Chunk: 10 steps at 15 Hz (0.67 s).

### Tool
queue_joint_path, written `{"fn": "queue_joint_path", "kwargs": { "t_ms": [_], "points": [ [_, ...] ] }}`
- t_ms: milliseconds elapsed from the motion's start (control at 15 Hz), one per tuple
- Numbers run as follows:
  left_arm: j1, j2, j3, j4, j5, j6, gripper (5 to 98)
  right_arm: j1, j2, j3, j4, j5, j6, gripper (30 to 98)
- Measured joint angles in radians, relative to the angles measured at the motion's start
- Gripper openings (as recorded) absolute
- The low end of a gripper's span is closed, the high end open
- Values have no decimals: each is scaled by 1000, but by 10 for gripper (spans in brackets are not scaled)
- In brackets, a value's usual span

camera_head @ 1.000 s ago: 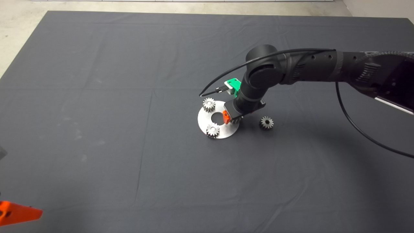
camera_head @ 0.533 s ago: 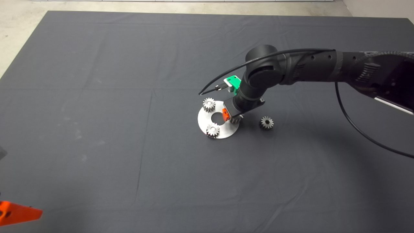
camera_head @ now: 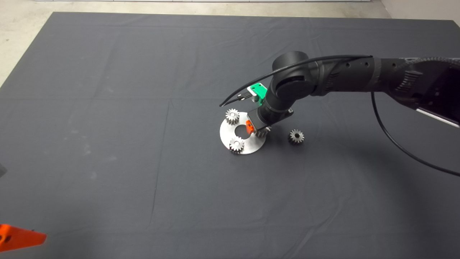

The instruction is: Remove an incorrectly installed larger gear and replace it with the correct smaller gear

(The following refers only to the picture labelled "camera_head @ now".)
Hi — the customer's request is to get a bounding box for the round metal plate with hole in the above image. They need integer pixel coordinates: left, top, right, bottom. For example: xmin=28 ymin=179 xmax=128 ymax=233
xmin=219 ymin=112 xmax=267 ymax=155

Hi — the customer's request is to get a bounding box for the dark grey table cloth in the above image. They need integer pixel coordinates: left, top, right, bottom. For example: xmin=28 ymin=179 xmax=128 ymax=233
xmin=0 ymin=12 xmax=460 ymax=259

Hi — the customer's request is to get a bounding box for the bright green camera mount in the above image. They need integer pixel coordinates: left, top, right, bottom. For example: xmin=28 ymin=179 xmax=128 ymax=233
xmin=250 ymin=83 xmax=268 ymax=106

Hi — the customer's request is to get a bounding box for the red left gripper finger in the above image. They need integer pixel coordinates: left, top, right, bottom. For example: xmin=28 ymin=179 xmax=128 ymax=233
xmin=0 ymin=224 xmax=47 ymax=252

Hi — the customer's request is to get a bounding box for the small dark steel gear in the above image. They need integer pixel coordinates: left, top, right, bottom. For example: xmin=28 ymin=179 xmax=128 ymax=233
xmin=288 ymin=129 xmax=305 ymax=145

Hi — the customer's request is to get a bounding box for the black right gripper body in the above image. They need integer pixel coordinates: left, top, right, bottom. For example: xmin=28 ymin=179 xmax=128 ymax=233
xmin=247 ymin=107 xmax=294 ymax=133

